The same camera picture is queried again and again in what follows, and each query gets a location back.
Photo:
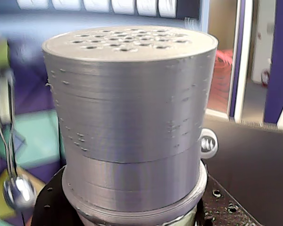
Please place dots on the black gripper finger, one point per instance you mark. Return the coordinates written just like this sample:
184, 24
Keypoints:
221, 212
49, 204

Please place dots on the gray salt shaker green label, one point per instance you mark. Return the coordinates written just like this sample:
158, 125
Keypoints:
132, 117

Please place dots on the steel ladle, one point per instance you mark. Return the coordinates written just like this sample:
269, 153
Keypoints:
20, 190

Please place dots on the black Dell monitor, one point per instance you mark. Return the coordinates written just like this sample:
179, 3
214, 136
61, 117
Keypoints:
250, 164

